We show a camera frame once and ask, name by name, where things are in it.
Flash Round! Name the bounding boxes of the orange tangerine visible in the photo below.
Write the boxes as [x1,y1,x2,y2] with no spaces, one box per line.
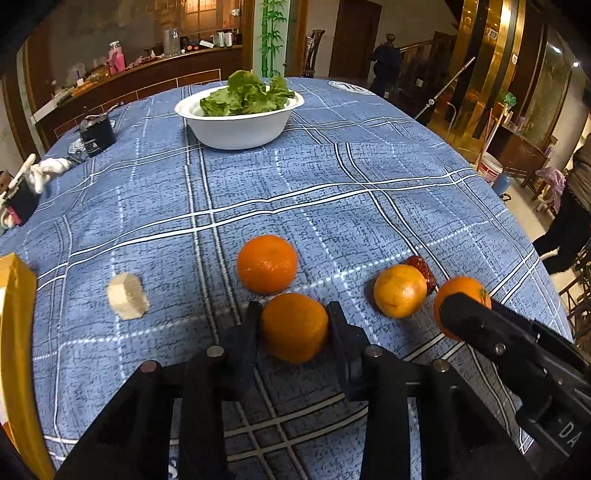
[433,276,492,341]
[236,235,297,295]
[262,293,329,364]

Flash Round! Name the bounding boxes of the red jujube date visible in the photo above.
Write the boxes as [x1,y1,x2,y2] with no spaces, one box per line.
[405,255,438,295]

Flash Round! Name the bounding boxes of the large pale orange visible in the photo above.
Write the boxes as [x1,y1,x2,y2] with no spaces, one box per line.
[373,264,428,319]

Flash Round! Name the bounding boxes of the beige banana chunk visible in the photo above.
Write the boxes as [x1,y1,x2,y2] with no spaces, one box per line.
[106,272,150,320]

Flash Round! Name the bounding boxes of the yellow rimmed white tray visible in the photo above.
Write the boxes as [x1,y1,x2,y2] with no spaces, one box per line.
[1,253,55,479]

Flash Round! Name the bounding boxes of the person in dark clothes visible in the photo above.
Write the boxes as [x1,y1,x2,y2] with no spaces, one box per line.
[533,135,591,275]

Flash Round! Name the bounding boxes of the white bucket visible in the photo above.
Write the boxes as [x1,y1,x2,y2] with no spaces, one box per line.
[477,152,504,185]

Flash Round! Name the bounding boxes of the blue plaid tablecloth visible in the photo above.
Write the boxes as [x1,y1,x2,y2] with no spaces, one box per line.
[1,79,570,479]

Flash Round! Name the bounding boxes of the metal mop pole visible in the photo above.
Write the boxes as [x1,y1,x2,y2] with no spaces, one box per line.
[414,57,476,120]

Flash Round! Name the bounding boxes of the dark jar with cork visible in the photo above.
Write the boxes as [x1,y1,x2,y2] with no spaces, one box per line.
[6,181,39,226]

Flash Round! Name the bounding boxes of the white glove pile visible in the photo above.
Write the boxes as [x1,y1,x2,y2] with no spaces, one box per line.
[0,153,74,229]

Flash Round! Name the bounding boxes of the white bowl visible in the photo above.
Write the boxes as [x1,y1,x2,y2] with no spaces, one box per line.
[174,86,304,151]

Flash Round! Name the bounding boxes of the black jar on table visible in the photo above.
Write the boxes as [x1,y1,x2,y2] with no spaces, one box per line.
[79,113,116,157]

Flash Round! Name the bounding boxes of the wooden chair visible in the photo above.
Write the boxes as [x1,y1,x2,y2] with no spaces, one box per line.
[301,29,325,78]

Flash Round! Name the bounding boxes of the green lettuce leaves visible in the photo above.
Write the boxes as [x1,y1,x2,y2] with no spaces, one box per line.
[199,70,294,117]

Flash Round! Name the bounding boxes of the wooden counter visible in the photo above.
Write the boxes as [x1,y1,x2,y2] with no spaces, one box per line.
[36,46,242,147]

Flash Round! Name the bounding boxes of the pink bottle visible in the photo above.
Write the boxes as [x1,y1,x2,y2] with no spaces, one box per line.
[107,40,126,76]

